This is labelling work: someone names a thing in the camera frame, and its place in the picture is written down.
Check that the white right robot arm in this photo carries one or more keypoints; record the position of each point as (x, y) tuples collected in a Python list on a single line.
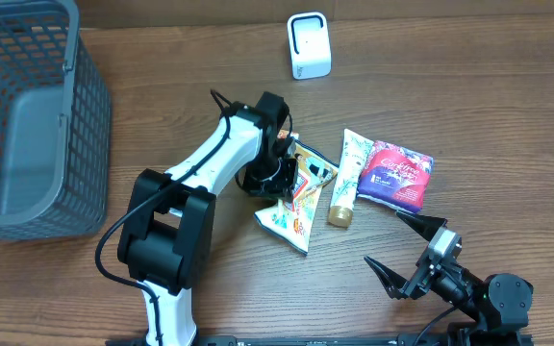
[(482, 312)]

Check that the grey plastic mesh basket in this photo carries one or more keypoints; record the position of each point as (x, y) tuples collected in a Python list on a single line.
[(55, 124)]

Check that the white barcode scanner stand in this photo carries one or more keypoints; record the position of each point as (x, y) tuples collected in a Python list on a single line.
[(309, 42)]

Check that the white Pantene conditioner tube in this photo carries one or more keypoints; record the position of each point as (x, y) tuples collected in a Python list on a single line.
[(355, 150)]

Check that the red purple pad pack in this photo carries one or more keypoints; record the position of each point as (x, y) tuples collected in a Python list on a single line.
[(395, 176)]

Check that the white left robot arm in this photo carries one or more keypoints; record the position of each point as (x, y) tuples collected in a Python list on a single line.
[(167, 230)]

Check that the yellow wet wipes pack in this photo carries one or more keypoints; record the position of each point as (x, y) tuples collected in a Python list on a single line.
[(293, 221)]

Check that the small orange snack packet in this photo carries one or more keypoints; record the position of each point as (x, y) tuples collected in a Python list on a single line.
[(283, 134)]

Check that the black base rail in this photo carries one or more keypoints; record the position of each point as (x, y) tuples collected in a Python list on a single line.
[(395, 340)]

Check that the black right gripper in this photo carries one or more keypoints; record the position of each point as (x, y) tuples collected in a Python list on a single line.
[(395, 285)]

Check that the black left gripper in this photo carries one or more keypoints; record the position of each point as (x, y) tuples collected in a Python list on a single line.
[(283, 190)]

